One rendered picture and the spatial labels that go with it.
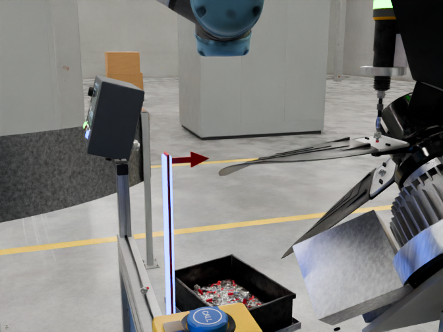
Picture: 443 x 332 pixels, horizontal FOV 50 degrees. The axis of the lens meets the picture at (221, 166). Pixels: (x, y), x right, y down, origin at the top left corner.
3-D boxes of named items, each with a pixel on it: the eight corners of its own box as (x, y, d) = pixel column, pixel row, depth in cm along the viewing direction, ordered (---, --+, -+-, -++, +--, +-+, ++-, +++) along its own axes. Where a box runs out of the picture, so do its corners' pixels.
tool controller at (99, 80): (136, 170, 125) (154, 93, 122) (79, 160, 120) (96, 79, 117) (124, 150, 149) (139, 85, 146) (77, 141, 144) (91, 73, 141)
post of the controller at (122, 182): (132, 236, 123) (128, 163, 118) (120, 238, 122) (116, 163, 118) (130, 232, 126) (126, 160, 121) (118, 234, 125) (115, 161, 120)
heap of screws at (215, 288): (285, 322, 93) (285, 311, 93) (224, 346, 86) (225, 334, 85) (230, 283, 109) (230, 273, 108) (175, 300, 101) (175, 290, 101)
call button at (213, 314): (233, 338, 46) (233, 322, 45) (192, 345, 45) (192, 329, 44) (221, 316, 49) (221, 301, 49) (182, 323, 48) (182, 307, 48)
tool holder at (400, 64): (425, 74, 75) (432, 8, 72) (411, 76, 69) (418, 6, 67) (369, 72, 80) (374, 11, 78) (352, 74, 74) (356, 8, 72)
